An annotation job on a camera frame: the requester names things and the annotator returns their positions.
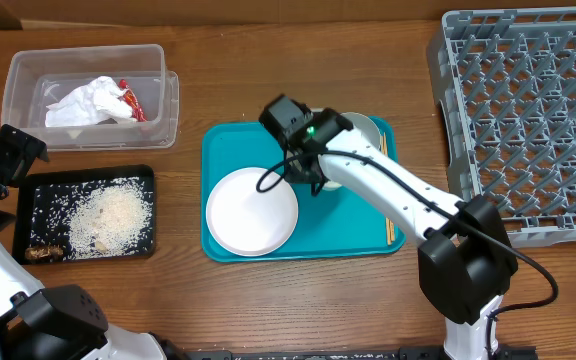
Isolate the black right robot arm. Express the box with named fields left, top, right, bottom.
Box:
left=259, top=95, right=518, bottom=359

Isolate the black food waste tray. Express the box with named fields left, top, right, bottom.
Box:
left=12, top=165, right=156, bottom=265

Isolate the brown food scrap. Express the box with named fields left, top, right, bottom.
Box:
left=24, top=245, right=64, bottom=263

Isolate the grey dishwasher rack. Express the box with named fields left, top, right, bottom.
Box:
left=427, top=7, right=576, bottom=247

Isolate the teal plastic tray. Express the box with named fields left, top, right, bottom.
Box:
left=201, top=122, right=406, bottom=261

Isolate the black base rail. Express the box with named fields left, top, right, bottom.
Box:
left=187, top=345, right=539, bottom=360

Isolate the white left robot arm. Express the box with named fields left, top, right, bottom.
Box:
left=0, top=125, right=186, bottom=360

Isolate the large white plate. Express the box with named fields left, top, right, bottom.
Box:
left=205, top=167, right=299, bottom=257

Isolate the red snack wrapper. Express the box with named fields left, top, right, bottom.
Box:
left=118, top=79, right=148, bottom=123

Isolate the clear plastic bin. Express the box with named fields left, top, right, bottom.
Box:
left=1, top=44, right=180, bottom=151

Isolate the white tissue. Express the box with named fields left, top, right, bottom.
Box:
left=45, top=76, right=138, bottom=128

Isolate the grey-green bowl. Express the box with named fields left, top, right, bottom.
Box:
left=342, top=112, right=382, bottom=150

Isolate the spilled rice pile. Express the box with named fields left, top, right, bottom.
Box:
left=66, top=177, right=154, bottom=260

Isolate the pale green cup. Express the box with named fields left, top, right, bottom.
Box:
left=322, top=181, right=342, bottom=191

